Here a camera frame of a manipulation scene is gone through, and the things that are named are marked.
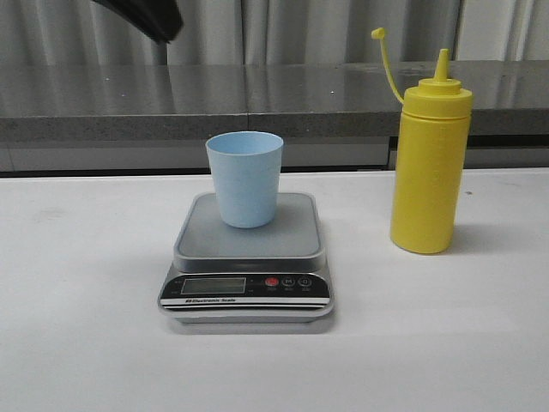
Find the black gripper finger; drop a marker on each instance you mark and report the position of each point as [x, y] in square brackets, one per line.
[160, 20]

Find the light blue plastic cup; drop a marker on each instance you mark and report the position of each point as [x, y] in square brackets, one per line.
[246, 168]

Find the yellow squeeze bottle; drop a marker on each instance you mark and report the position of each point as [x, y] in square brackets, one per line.
[432, 141]

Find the silver electronic kitchen scale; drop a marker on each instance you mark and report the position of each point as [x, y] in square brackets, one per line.
[270, 277]

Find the grey pleated curtain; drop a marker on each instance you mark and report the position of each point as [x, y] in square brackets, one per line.
[276, 32]

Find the grey stone counter ledge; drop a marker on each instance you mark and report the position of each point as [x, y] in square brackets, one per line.
[122, 119]

